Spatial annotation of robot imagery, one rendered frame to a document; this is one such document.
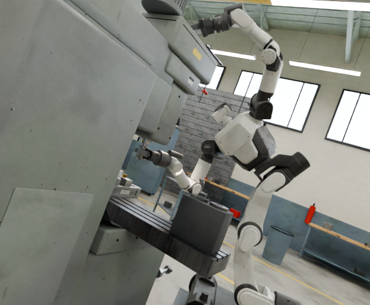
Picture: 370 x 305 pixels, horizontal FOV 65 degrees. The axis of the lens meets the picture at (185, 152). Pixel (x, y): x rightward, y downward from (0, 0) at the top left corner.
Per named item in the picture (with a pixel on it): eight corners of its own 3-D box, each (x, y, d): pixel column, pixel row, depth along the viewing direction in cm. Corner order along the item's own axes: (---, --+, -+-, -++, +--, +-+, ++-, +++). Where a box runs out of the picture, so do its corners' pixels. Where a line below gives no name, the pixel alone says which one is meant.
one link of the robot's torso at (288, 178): (289, 180, 178) (277, 164, 180) (294, 180, 165) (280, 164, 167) (271, 192, 179) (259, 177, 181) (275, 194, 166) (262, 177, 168)
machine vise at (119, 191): (119, 189, 185) (126, 173, 185) (137, 199, 178) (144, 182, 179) (79, 186, 154) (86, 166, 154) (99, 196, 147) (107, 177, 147)
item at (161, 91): (120, 122, 155) (138, 77, 156) (155, 135, 143) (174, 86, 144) (94, 111, 139) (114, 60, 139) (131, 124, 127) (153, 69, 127)
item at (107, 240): (116, 221, 188) (123, 203, 188) (158, 246, 171) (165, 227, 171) (50, 223, 144) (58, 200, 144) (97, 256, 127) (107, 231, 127)
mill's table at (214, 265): (64, 177, 198) (68, 166, 198) (225, 269, 137) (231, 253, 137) (33, 173, 178) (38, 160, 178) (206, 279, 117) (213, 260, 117)
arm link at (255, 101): (270, 86, 168) (263, 108, 175) (255, 85, 167) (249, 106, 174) (277, 93, 158) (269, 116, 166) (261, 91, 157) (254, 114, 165)
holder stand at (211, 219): (179, 230, 143) (194, 192, 143) (219, 251, 133) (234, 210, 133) (168, 232, 132) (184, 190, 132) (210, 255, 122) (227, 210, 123)
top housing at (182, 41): (175, 78, 184) (184, 55, 184) (210, 87, 171) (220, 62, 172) (128, 40, 143) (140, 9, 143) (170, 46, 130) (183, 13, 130)
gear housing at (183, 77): (162, 88, 175) (168, 72, 175) (195, 97, 163) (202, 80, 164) (127, 63, 146) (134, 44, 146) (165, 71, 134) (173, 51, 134)
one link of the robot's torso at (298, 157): (307, 166, 177) (289, 143, 179) (313, 166, 164) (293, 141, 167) (270, 193, 179) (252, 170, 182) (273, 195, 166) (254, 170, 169)
